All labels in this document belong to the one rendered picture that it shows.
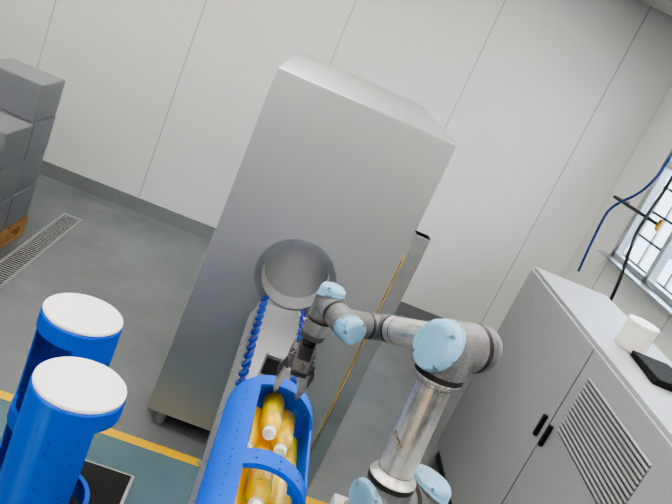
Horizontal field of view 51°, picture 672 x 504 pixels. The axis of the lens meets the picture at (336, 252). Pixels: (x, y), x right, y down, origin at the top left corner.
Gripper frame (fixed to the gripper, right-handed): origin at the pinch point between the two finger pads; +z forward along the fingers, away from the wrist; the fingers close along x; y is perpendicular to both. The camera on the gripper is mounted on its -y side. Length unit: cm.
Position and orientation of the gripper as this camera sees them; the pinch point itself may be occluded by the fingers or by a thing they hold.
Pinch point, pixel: (286, 393)
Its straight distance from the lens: 206.3
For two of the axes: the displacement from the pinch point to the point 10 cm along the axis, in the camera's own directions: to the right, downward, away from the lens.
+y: 0.1, -3.1, 9.5
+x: -9.2, -3.8, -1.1
